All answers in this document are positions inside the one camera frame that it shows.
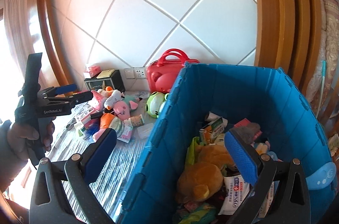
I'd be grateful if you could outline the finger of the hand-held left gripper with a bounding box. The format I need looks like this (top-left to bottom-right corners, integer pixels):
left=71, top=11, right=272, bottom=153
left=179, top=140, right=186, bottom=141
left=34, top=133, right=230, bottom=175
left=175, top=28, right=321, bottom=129
left=50, top=84, right=78, bottom=97
left=46, top=90, right=94, bottom=108

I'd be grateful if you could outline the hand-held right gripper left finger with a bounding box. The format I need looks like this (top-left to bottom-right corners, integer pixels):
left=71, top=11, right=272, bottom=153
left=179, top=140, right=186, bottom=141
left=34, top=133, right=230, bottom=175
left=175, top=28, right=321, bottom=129
left=29, top=128, right=118, bottom=224

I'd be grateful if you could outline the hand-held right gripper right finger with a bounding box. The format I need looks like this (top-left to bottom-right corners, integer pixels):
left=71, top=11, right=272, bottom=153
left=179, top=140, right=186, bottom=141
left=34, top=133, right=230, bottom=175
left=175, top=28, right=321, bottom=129
left=224, top=129, right=311, bottom=224

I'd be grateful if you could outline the white blue wet wipes pack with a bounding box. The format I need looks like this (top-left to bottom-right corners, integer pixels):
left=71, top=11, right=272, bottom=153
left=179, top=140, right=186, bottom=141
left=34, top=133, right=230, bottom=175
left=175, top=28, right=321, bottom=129
left=217, top=174, right=252, bottom=215

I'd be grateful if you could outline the white cardboard tube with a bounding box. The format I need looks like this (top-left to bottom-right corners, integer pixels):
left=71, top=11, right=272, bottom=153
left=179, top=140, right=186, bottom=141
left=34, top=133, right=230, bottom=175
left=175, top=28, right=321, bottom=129
left=207, top=111, right=228, bottom=126

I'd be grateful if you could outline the blue plastic storage crate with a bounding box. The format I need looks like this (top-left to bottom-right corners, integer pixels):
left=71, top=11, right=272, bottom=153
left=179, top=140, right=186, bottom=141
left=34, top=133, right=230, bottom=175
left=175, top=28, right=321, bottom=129
left=115, top=61, right=334, bottom=224

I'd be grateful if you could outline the person's left hand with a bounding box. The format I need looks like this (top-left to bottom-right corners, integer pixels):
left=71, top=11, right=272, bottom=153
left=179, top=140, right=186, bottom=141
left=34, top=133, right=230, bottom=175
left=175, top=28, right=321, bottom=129
left=7, top=119, right=56, bottom=159

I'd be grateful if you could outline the red white medicine box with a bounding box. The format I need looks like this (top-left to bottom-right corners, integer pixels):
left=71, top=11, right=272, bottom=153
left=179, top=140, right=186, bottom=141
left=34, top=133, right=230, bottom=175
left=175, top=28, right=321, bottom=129
left=77, top=108, right=96, bottom=124

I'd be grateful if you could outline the grey striped bed sheet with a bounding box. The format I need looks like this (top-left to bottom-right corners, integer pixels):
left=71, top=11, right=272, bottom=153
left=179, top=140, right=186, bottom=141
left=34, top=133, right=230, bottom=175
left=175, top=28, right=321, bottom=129
left=48, top=90, right=159, bottom=224

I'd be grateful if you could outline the pastel plush toy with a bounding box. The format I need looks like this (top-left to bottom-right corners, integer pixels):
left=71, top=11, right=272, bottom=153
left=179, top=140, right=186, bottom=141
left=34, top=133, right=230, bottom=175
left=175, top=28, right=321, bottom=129
left=251, top=142, right=278, bottom=161

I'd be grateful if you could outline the pink plush with purple hair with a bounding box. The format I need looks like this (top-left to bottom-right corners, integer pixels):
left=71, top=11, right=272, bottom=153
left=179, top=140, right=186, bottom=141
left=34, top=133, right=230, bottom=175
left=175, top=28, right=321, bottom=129
left=82, top=118, right=102, bottom=140

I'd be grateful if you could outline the grey felt pouch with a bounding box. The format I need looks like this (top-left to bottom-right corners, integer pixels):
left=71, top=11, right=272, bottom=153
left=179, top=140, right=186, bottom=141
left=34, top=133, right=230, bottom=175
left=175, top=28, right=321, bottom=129
left=233, top=122, right=263, bottom=145

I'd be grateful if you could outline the white tube bottle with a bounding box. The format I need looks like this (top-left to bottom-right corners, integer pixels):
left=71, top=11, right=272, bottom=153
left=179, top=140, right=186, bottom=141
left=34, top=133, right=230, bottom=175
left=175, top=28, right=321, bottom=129
left=75, top=122, right=86, bottom=137

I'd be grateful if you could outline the tissue box with red print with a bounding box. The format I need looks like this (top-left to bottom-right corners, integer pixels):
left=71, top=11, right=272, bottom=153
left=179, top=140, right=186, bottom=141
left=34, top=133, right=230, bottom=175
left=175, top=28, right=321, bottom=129
left=84, top=64, right=101, bottom=79

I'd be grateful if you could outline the pink white packet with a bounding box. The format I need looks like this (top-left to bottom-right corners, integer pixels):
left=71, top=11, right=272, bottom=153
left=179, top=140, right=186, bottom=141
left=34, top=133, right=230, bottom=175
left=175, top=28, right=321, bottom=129
left=117, top=125, right=134, bottom=144

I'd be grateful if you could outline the orange plush toy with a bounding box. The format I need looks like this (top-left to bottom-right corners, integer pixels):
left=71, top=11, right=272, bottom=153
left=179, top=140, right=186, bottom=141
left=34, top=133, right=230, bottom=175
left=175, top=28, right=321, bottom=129
left=99, top=113, right=117, bottom=134

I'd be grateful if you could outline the white cat plush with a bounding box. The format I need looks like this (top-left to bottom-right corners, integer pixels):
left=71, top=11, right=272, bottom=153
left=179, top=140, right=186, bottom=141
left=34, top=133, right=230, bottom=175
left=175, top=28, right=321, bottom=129
left=103, top=89, right=125, bottom=111

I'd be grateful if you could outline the yellow flat box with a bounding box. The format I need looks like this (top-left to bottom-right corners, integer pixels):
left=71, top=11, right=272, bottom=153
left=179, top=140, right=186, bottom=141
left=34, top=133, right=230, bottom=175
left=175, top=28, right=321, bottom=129
left=97, top=69, right=115, bottom=79

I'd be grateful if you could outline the green orange drink carton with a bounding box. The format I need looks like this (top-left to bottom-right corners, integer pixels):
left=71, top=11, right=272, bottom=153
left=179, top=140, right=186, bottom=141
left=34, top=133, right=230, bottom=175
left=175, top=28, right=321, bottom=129
left=199, top=117, right=225, bottom=145

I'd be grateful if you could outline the black gift bag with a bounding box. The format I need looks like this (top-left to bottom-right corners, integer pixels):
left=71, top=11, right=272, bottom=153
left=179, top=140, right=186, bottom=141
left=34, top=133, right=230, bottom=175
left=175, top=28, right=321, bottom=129
left=84, top=76, right=126, bottom=93

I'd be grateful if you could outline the pink pig plush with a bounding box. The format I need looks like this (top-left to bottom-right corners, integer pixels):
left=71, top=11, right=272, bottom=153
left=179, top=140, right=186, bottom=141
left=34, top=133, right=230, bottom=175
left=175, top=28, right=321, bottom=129
left=113, top=97, right=143, bottom=120

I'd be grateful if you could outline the brown plush bear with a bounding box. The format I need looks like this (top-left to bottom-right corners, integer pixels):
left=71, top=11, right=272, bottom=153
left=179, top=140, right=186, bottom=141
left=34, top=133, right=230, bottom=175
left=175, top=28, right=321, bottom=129
left=176, top=145, right=236, bottom=203

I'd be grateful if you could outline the yellow green plastic bag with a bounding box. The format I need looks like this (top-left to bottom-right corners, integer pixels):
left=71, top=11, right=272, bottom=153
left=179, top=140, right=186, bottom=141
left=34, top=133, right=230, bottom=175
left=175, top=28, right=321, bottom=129
left=185, top=137, right=204, bottom=166

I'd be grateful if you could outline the white printed packet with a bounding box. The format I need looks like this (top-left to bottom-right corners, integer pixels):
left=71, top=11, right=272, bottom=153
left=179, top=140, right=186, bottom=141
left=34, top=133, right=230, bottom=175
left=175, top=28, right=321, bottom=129
left=258, top=182, right=276, bottom=219

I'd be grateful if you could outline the green snack packet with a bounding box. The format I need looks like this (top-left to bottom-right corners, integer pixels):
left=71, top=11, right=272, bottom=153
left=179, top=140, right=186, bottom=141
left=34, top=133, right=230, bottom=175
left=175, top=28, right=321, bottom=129
left=173, top=203, right=220, bottom=224

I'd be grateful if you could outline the green frog plush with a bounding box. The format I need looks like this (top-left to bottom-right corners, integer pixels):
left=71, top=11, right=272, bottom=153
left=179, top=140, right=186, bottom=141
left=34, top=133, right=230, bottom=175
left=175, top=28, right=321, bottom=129
left=146, top=92, right=170, bottom=119

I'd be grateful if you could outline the white sheer curtain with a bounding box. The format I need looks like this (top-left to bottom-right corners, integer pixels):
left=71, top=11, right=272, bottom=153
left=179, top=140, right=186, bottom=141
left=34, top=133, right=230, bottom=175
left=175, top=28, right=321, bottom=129
left=0, top=0, right=40, bottom=87

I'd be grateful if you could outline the light blue smiley plastic toy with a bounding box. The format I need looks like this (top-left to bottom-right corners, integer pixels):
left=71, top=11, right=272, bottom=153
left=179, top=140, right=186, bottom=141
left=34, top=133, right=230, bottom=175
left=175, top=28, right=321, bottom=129
left=307, top=162, right=335, bottom=191

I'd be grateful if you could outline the red handbag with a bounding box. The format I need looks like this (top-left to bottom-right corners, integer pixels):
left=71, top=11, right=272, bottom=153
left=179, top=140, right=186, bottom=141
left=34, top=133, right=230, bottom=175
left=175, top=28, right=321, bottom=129
left=146, top=49, right=200, bottom=94

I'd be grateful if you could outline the light green pole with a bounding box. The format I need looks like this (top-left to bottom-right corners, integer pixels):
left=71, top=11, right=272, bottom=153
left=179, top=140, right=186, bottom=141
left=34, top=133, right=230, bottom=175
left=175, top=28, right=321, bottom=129
left=316, top=60, right=327, bottom=119

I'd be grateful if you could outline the white quilted headboard panel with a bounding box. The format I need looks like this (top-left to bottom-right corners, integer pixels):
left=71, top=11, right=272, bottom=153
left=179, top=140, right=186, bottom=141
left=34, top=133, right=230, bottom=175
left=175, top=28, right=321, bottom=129
left=49, top=0, right=258, bottom=82

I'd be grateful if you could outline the beige patterned curtain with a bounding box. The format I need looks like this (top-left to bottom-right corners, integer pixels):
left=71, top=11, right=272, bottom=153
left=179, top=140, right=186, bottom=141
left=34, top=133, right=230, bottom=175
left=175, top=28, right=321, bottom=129
left=304, top=0, right=339, bottom=119

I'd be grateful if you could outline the wooden headboard frame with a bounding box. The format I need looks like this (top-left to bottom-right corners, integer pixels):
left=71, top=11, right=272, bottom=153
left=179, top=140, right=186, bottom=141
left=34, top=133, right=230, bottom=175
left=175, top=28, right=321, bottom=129
left=25, top=0, right=331, bottom=113

